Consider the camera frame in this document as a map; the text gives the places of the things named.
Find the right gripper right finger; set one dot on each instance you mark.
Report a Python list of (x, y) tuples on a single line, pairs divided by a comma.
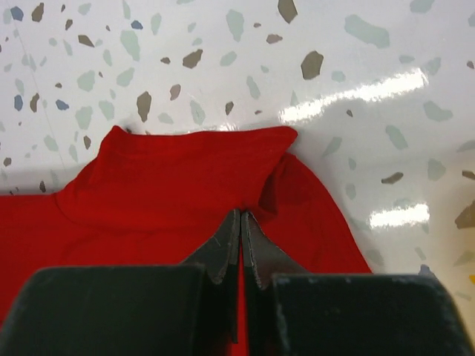
[(291, 311)]

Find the red t shirt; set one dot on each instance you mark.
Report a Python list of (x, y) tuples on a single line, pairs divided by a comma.
[(154, 200)]

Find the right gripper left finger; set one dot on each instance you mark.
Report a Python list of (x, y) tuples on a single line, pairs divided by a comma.
[(186, 309)]

